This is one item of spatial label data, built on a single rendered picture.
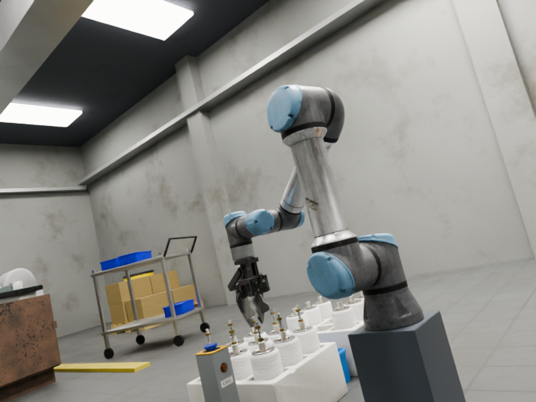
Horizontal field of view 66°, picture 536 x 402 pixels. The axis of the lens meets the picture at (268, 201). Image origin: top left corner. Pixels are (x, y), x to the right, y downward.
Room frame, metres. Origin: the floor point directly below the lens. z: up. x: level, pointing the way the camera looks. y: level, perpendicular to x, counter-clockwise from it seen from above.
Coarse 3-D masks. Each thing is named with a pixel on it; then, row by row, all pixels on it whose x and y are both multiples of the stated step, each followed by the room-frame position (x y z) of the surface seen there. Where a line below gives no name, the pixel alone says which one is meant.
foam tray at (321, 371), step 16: (320, 352) 1.48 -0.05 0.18; (336, 352) 1.55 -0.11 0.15; (288, 368) 1.38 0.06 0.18; (304, 368) 1.38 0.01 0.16; (320, 368) 1.46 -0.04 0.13; (336, 368) 1.53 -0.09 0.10; (192, 384) 1.46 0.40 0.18; (240, 384) 1.33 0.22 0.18; (256, 384) 1.29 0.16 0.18; (272, 384) 1.26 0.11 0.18; (288, 384) 1.31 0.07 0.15; (304, 384) 1.37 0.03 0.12; (320, 384) 1.44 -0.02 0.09; (336, 384) 1.51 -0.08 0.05; (192, 400) 1.47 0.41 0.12; (240, 400) 1.34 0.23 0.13; (256, 400) 1.30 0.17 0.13; (272, 400) 1.26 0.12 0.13; (288, 400) 1.29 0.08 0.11; (304, 400) 1.35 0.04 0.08; (320, 400) 1.42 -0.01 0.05; (336, 400) 1.49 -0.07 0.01
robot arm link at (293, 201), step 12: (336, 96) 1.04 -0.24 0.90; (336, 108) 1.03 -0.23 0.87; (336, 120) 1.06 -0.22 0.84; (336, 132) 1.11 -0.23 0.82; (288, 192) 1.26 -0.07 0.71; (300, 192) 1.24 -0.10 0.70; (288, 204) 1.27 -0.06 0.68; (300, 204) 1.27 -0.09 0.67; (288, 216) 1.30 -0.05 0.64; (300, 216) 1.34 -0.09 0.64; (288, 228) 1.33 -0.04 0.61
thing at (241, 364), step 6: (240, 354) 1.40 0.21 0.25; (246, 354) 1.40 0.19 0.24; (234, 360) 1.38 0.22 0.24; (240, 360) 1.39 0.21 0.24; (246, 360) 1.40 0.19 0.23; (234, 366) 1.38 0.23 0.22; (240, 366) 1.38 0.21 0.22; (246, 366) 1.39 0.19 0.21; (234, 372) 1.38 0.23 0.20; (240, 372) 1.38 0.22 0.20; (246, 372) 1.39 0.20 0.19; (252, 372) 1.41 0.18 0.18; (240, 378) 1.38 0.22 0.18
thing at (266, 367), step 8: (272, 352) 1.33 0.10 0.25; (256, 360) 1.32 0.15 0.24; (264, 360) 1.31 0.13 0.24; (272, 360) 1.32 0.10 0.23; (280, 360) 1.35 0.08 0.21; (256, 368) 1.32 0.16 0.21; (264, 368) 1.31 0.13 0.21; (272, 368) 1.32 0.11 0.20; (280, 368) 1.34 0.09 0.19; (256, 376) 1.33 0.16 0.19; (264, 376) 1.32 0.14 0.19; (272, 376) 1.32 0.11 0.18
